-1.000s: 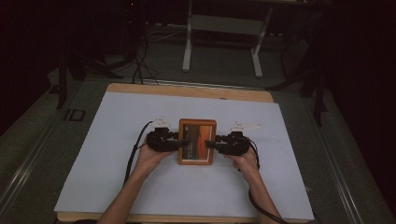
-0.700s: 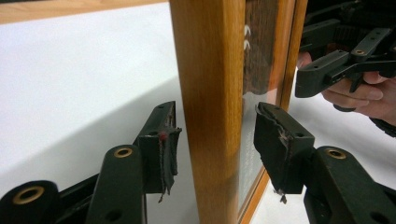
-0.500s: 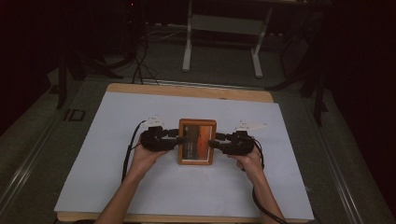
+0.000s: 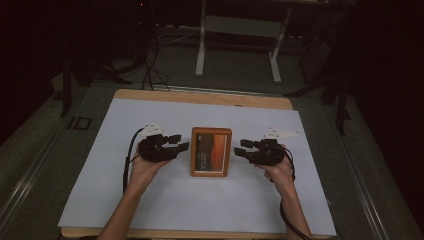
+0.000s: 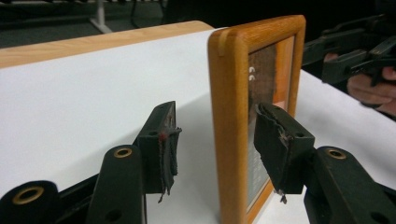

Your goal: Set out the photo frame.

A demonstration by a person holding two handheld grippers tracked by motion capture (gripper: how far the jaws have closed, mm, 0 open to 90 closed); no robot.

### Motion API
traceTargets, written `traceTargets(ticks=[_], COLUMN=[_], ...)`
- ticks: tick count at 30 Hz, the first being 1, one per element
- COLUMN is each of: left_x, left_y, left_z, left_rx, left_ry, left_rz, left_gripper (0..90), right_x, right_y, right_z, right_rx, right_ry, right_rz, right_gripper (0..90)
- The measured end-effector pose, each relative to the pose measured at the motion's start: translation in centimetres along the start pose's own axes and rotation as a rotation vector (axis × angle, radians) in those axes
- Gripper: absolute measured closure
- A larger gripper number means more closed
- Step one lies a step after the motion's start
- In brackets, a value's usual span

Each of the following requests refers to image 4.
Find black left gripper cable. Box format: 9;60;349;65
121;127;146;195

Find person's right hand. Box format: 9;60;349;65
255;145;297;194

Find black chair base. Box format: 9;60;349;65
73;54;148;86

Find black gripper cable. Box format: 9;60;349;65
278;146;313;240
121;127;146;195

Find black floor cables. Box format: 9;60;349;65
139;39;172;92

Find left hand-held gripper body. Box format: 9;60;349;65
137;122;178;164

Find white metal desk frame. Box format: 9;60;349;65
194;0;294;85

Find wooden picture frame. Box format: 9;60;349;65
189;126;233;178

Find white paper sheet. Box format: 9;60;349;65
57;97;338;237

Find person's left hand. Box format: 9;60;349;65
129;153;173;192

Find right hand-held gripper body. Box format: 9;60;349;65
248;127;300;167

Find black floor socket box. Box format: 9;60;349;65
67;116;93;131

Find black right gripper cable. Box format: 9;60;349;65
278;146;313;240

